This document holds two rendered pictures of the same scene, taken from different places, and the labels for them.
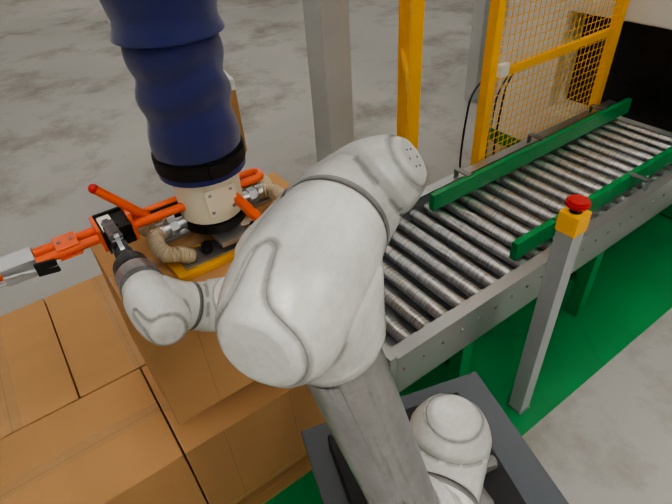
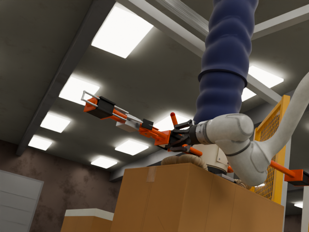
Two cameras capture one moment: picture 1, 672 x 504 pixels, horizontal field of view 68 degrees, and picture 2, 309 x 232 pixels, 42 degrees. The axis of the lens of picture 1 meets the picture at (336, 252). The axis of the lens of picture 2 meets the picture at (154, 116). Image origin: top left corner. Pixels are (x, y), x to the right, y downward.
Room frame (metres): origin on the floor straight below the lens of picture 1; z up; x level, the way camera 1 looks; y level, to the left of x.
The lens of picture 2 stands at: (-0.60, 0.70, 0.68)
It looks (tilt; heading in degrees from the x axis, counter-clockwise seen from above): 21 degrees up; 357
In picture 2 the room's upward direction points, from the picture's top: 12 degrees clockwise
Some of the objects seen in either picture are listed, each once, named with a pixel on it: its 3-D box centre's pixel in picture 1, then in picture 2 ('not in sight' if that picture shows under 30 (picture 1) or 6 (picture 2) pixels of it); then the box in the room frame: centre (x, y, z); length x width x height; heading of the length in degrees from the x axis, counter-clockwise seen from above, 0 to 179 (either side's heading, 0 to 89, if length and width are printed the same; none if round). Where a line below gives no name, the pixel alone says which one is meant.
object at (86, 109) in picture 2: not in sight; (99, 108); (0.82, 0.83, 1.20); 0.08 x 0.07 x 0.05; 123
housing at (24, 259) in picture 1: (19, 266); (128, 123); (0.88, 0.71, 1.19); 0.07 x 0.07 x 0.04; 33
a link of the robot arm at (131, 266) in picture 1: (139, 280); (208, 132); (0.80, 0.42, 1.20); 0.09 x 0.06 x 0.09; 123
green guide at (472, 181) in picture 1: (536, 144); not in sight; (2.35, -1.10, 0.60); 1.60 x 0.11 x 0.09; 123
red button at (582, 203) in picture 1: (577, 205); not in sight; (1.19, -0.72, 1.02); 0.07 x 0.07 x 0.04
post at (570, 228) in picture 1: (542, 325); not in sight; (1.19, -0.72, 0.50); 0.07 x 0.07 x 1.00; 33
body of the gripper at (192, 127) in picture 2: (128, 263); (194, 135); (0.86, 0.46, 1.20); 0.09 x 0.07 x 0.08; 33
